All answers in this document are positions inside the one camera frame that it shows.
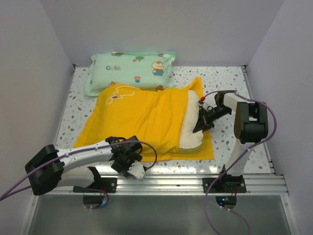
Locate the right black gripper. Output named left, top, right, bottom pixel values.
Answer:
left=194, top=106, right=231, bottom=134

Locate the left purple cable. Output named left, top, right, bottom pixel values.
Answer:
left=0, top=140, right=158, bottom=209

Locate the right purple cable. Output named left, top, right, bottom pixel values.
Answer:
left=202, top=91, right=278, bottom=235

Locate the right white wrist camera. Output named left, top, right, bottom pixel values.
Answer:
left=198, top=96, right=208, bottom=109

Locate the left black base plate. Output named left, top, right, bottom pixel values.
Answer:
left=73, top=178, right=117, bottom=193

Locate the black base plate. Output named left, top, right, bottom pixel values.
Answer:
left=73, top=178, right=117, bottom=193
left=208, top=177, right=247, bottom=193

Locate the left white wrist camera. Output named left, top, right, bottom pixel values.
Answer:
left=128, top=161, right=146, bottom=181

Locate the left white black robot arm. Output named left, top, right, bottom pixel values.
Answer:
left=25, top=136, right=146, bottom=196

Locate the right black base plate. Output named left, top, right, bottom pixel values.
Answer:
left=208, top=177, right=247, bottom=193

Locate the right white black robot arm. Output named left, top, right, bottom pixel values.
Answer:
left=193, top=90, right=268, bottom=193

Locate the purple cable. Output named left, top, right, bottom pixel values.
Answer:
left=0, top=140, right=158, bottom=209
left=202, top=91, right=278, bottom=235

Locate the cream yellow-edged pillow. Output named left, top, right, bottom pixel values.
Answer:
left=178, top=90, right=203, bottom=154

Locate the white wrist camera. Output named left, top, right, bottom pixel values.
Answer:
left=198, top=96, right=208, bottom=109
left=128, top=161, right=146, bottom=181

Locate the yellow pillowcase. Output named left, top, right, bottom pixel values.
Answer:
left=74, top=77, right=214, bottom=162

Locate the green cartoon bear pillow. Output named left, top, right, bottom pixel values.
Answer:
left=85, top=51, right=176, bottom=97

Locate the aluminium mounting rail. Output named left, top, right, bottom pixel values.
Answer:
left=31, top=172, right=289, bottom=195

